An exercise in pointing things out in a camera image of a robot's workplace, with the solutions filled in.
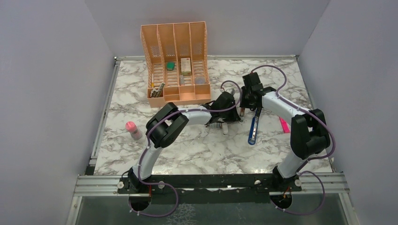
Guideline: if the blue stapler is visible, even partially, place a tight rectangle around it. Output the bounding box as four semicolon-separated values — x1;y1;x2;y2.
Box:
248;107;262;145

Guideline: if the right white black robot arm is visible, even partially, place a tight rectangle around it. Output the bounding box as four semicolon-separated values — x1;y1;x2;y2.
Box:
240;72;331;191

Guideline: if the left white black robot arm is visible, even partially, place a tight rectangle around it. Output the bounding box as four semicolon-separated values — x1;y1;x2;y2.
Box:
128;91;239;193

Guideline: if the clear round lid in organizer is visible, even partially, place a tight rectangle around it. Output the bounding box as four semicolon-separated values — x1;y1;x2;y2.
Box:
194;76;206;85

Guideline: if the pink highlighter marker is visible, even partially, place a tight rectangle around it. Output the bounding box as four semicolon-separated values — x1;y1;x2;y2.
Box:
279;117;290;133

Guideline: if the white green box in organizer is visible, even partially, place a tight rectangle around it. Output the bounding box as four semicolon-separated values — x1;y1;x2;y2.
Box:
180;58;192;76

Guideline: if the green object in organizer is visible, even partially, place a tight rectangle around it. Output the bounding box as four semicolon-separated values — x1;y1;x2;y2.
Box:
166;61;176;71

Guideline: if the orange plastic desk organizer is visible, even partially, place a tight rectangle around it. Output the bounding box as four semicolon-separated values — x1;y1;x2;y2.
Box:
141;22;212;108

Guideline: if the black white item in organizer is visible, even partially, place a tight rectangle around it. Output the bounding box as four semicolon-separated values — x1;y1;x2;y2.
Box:
150;82;166;98

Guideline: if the pink round cap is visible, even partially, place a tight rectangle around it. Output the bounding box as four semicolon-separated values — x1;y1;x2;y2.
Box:
125;121;142;140

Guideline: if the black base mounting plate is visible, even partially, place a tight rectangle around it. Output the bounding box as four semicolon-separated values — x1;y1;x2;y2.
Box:
117;173;302;204

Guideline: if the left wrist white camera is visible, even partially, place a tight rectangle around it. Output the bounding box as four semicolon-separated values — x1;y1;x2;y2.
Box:
224;88;236;95

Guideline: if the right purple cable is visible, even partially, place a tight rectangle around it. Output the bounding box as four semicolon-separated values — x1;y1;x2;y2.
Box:
250;65;337;216

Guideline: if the purple cable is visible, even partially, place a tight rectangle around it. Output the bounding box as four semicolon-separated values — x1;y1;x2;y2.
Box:
128;80;243;218
250;65;337;216

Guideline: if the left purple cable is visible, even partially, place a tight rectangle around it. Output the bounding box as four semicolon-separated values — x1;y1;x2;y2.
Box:
128;80;243;218

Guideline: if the aluminium frame rail front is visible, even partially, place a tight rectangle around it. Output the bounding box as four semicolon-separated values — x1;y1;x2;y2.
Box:
73;172;350;196

